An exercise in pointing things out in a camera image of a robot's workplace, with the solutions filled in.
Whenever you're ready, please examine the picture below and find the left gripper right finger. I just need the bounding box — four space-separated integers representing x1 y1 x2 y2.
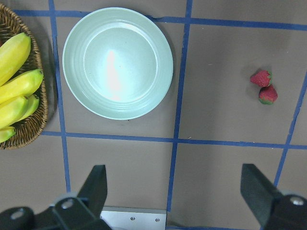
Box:
240 163 283 227

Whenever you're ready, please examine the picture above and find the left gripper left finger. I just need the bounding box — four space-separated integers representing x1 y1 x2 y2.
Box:
77 165 107 217

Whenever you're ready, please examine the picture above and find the red strawberry with leaves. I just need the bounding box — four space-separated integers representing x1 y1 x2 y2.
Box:
250 70 272 87

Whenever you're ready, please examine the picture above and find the light green plate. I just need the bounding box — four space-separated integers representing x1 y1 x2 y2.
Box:
62 7 173 120

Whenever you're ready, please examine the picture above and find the yellow banana bunch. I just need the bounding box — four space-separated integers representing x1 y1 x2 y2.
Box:
0 33 44 143

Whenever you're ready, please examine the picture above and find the brown wicker basket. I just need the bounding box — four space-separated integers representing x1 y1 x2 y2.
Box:
0 3 48 150

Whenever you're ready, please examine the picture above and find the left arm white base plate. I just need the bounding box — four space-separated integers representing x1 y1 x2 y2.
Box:
100 207 167 230

